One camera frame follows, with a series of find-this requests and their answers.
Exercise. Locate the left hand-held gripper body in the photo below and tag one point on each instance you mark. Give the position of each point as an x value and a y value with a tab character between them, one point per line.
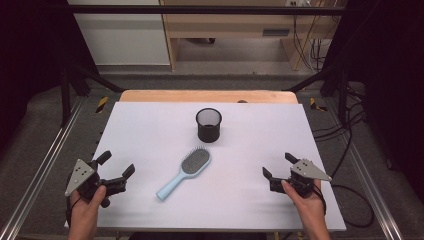
80	176

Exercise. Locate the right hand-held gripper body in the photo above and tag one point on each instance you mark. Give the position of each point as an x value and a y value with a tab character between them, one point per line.
308	170

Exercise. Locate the light blue hairbrush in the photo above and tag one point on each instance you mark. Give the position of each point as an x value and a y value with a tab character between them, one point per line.
195	162

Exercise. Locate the black mesh pen holder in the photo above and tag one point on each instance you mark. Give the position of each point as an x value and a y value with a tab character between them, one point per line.
208	128

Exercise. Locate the person's left hand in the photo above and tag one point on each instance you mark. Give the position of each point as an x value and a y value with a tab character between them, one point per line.
85	208

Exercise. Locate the person's right hand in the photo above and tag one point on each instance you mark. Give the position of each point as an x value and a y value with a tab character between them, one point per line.
303	203

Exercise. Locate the yellow black tape strip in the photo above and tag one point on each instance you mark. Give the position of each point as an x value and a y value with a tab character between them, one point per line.
102	104
314	104

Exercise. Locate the person's dark clothing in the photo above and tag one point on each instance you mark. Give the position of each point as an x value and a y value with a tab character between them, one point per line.
200	236

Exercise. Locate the white cabinet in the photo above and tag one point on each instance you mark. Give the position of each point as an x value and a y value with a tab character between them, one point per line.
123	36

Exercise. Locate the black curtain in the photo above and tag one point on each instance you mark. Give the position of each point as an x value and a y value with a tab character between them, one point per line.
30	50
393	66

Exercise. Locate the wooden desk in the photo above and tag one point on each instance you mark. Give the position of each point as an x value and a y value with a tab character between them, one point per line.
230	23

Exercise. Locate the white power strip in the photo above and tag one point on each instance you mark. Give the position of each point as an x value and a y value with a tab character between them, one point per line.
298	2

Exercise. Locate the black metal crossbar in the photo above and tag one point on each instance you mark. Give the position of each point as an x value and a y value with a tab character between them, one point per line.
200	9

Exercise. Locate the aluminium rail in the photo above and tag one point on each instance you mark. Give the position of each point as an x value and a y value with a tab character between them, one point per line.
370	186
40	166

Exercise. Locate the black metal frame stand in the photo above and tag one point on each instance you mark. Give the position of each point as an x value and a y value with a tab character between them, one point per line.
66	96
341	96

